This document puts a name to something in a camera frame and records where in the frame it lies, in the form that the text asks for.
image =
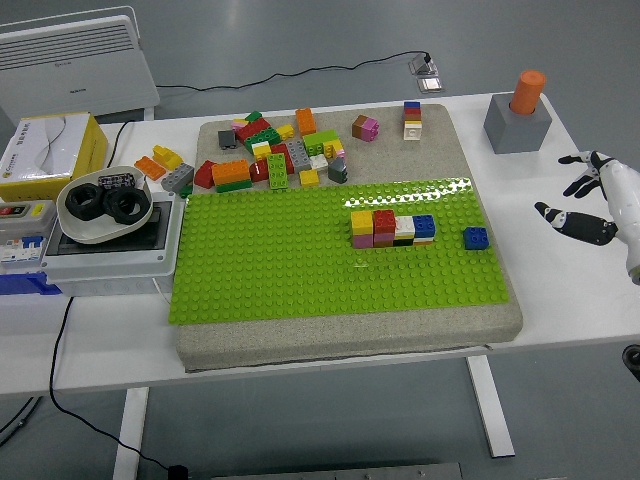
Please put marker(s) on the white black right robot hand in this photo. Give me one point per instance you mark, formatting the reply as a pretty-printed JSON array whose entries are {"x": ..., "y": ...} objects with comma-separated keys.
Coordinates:
[{"x": 625, "y": 205}]

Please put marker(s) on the red square toy brick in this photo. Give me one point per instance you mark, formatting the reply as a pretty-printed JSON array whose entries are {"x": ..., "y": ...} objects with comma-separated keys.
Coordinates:
[{"x": 384, "y": 221}]

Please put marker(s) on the blue square toy brick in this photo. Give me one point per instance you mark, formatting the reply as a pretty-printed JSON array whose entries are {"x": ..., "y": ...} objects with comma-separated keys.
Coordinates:
[
  {"x": 424, "y": 226},
  {"x": 475, "y": 239}
]

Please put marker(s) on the white orange thin brick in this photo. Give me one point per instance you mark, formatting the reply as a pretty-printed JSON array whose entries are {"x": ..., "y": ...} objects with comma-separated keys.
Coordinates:
[{"x": 423, "y": 241}]

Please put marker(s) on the white square toy brick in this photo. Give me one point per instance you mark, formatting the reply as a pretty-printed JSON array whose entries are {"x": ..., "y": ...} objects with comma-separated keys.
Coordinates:
[
  {"x": 406, "y": 227},
  {"x": 412, "y": 132}
]

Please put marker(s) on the black thin toy brick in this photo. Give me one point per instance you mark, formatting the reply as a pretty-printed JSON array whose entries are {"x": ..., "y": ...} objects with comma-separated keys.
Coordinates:
[{"x": 403, "y": 242}]

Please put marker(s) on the brown thin toy brick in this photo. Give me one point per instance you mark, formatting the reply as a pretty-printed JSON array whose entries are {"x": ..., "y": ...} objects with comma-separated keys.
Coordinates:
[{"x": 412, "y": 119}]

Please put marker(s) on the red thin toy brick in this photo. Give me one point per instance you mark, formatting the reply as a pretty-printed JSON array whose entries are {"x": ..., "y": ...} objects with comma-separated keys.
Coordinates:
[{"x": 412, "y": 112}]

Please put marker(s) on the blue thin toy brick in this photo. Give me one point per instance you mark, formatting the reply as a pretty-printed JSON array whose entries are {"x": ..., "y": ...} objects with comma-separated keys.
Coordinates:
[{"x": 412, "y": 105}]

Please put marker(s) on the magenta toy brick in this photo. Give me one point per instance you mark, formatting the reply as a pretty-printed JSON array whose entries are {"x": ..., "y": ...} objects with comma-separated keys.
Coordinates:
[{"x": 384, "y": 235}]

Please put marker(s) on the yellow square toy brick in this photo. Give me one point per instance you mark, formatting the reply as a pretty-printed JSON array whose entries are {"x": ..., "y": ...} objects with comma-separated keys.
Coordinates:
[{"x": 362, "y": 223}]

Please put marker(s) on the light pink toy brick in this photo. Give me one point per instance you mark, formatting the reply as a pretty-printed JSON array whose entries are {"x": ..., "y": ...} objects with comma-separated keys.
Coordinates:
[{"x": 363, "y": 242}]

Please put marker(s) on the dark grey sloped brick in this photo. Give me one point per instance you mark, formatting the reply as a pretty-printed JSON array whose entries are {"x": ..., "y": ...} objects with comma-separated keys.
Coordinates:
[{"x": 338, "y": 171}]

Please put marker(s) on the white small toy brick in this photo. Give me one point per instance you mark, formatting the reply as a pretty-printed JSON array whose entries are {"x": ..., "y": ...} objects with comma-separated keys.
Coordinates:
[{"x": 318, "y": 162}]

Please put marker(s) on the lime green toy brick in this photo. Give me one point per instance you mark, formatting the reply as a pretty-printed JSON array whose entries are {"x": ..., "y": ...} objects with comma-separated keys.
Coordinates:
[{"x": 320, "y": 140}]

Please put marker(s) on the orange long toy brick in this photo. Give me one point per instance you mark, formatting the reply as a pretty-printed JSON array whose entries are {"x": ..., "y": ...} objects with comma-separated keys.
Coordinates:
[{"x": 305, "y": 121}]

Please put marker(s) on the grey long toy brick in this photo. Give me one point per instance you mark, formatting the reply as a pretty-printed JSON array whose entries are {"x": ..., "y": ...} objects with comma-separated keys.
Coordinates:
[{"x": 298, "y": 155}]

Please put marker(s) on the lime green long brick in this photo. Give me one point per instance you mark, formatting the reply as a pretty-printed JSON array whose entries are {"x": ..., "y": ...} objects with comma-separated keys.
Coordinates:
[{"x": 278, "y": 171}]

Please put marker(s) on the red long toy brick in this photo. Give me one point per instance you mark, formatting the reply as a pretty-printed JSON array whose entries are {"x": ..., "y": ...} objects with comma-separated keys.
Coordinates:
[{"x": 279, "y": 149}]

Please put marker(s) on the green studded baseplate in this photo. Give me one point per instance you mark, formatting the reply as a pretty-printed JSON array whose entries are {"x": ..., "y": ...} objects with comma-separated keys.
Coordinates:
[{"x": 275, "y": 260}]

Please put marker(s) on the dark green toy brick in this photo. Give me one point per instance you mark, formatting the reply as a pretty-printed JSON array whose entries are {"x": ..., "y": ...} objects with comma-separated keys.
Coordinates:
[{"x": 264, "y": 137}]

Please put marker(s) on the yellow white toy brick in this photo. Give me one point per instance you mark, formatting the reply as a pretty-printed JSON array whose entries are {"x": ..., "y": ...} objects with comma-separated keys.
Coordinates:
[{"x": 261, "y": 151}]

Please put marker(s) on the small green toy brick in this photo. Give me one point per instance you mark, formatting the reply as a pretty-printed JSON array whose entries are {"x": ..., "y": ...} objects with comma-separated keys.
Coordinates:
[
  {"x": 253, "y": 116},
  {"x": 186, "y": 190}
]

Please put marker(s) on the large red toy brick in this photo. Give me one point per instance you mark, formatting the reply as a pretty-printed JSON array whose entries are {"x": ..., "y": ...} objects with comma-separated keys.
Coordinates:
[{"x": 250, "y": 131}]

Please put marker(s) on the green flat toy brick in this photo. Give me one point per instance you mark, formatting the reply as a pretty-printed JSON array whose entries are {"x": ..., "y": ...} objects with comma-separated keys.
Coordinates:
[{"x": 234, "y": 187}]

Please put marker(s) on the pink yellow toy brick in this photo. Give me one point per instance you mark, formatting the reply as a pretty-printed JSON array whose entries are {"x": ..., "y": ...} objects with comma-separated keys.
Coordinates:
[{"x": 240, "y": 122}]

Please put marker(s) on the orange wide toy brick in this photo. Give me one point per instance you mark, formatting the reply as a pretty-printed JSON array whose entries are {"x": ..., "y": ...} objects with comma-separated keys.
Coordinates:
[{"x": 231, "y": 172}]

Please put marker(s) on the dark grey toy brick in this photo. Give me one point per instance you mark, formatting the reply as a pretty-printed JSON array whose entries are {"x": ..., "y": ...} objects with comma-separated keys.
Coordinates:
[{"x": 227, "y": 139}]

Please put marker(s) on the red sloped toy brick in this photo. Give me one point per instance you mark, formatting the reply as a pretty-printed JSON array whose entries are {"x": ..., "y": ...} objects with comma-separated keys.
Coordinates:
[{"x": 204, "y": 175}]

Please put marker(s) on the yellow sloped toy brick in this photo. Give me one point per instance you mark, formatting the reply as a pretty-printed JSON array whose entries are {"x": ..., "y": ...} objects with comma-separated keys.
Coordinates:
[{"x": 167, "y": 156}]

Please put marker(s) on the orange flat toy brick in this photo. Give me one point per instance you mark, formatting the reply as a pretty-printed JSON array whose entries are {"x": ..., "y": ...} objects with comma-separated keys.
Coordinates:
[{"x": 149, "y": 167}]

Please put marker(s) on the grey block holder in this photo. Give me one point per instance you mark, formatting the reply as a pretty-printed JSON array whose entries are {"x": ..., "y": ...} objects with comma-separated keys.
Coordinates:
[{"x": 515, "y": 132}]

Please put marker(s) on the orange cylinder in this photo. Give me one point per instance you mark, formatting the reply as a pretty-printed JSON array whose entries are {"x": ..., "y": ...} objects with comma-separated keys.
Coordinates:
[{"x": 527, "y": 92}]

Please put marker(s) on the metal floor socket plate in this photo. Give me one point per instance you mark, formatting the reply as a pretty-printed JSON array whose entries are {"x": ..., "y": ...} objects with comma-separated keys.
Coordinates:
[{"x": 431, "y": 84}]

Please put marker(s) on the white table leg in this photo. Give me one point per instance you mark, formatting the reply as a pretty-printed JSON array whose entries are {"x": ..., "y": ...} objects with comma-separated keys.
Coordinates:
[
  {"x": 490, "y": 405},
  {"x": 131, "y": 430}
]

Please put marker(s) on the metal floor socket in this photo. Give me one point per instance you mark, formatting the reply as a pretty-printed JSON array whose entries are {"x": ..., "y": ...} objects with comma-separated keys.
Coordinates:
[{"x": 420, "y": 67}]

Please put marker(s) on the grey-brown mat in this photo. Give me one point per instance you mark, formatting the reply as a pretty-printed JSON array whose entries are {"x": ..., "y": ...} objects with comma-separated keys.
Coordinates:
[{"x": 350, "y": 340}]

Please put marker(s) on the small black component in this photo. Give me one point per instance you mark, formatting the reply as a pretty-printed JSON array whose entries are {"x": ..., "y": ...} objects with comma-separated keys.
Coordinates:
[{"x": 116, "y": 180}]

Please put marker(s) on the grey white distribution box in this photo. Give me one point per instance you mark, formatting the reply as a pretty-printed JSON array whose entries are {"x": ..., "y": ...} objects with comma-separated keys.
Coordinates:
[{"x": 110, "y": 260}]

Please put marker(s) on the small black box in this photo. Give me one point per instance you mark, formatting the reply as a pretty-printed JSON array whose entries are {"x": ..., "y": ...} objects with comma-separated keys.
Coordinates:
[{"x": 177, "y": 472}]

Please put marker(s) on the white bowl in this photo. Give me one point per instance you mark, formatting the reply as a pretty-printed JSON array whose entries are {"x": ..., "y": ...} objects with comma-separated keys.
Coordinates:
[{"x": 90, "y": 232}]

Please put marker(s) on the white electric panel heater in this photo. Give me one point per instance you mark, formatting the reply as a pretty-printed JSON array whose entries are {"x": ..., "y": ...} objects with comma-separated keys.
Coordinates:
[{"x": 75, "y": 65}]

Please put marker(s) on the yellow white tissue box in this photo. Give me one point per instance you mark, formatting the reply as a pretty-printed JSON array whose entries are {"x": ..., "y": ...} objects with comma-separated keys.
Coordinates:
[{"x": 45, "y": 145}]

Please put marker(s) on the blue plastic box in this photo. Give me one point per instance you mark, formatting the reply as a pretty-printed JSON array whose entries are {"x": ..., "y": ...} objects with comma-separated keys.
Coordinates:
[{"x": 25, "y": 285}]

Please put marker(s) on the white circuit breaker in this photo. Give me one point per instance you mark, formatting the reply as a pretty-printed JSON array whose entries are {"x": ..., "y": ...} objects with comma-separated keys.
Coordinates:
[{"x": 20, "y": 250}]

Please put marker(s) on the grey switch box red button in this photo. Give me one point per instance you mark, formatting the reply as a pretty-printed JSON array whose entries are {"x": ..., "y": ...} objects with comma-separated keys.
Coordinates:
[{"x": 35, "y": 220}]

